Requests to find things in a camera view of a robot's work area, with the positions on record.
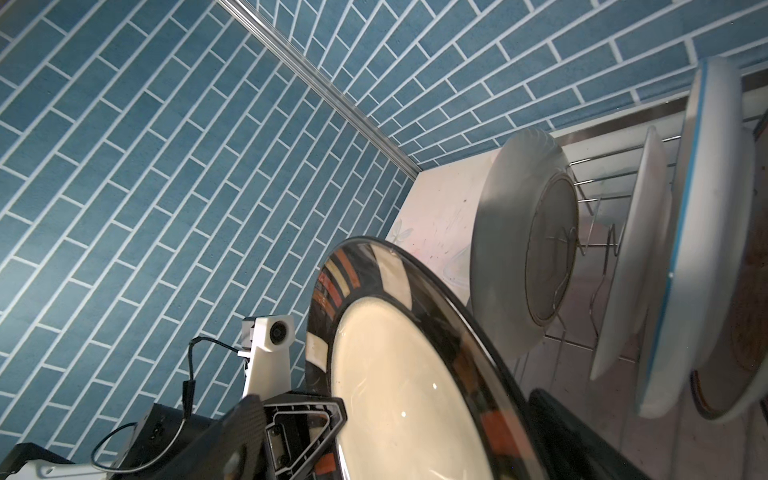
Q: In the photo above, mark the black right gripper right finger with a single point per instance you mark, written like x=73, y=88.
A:
x=573, y=449

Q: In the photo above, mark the chrome wire dish rack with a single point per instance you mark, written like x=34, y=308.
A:
x=681, y=444

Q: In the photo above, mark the black rimmed cream plate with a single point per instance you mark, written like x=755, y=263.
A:
x=426, y=394

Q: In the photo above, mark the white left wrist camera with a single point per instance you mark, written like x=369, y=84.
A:
x=265, y=344

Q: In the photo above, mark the watermelon pattern white plate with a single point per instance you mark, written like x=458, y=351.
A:
x=711, y=201

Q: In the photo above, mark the grey ribbed plate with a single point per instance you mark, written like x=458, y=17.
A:
x=524, y=242

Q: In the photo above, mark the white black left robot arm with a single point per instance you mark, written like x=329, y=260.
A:
x=165, y=443

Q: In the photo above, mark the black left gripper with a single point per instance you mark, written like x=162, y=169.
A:
x=180, y=438

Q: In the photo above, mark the orange sunburst white plate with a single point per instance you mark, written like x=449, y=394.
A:
x=645, y=229

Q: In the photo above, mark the floral patterned plate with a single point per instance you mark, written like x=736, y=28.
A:
x=735, y=374

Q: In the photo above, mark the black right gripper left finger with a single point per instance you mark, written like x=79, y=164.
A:
x=228, y=450

